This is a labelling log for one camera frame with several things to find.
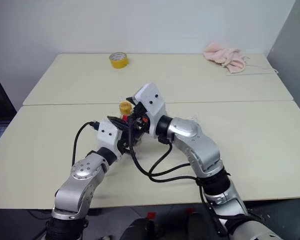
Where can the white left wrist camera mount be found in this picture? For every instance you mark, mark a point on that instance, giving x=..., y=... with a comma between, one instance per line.
x=107, y=135

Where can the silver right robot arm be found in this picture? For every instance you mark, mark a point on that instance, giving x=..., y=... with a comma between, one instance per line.
x=197, y=145

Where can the pink towel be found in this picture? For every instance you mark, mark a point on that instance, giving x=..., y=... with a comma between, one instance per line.
x=222, y=56

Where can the dark rounded shape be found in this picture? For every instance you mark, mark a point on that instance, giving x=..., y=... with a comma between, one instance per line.
x=137, y=230

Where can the dark laptop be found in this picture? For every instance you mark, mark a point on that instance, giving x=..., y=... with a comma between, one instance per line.
x=0, y=100

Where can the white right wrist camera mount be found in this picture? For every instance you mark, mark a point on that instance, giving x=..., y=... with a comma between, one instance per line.
x=150, y=100

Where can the yellow tape roll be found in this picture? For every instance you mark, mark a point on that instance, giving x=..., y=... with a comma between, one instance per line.
x=120, y=63

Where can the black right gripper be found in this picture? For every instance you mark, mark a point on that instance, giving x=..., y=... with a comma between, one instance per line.
x=143, y=117

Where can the yellow bottle cap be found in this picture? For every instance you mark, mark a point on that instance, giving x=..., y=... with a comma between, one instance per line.
x=126, y=107

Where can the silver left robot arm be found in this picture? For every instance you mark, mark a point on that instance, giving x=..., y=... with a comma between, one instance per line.
x=75, y=185

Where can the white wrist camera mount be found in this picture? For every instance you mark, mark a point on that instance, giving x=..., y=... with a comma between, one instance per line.
x=150, y=100
x=107, y=135

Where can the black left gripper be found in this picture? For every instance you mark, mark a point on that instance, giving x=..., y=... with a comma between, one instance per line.
x=125, y=130

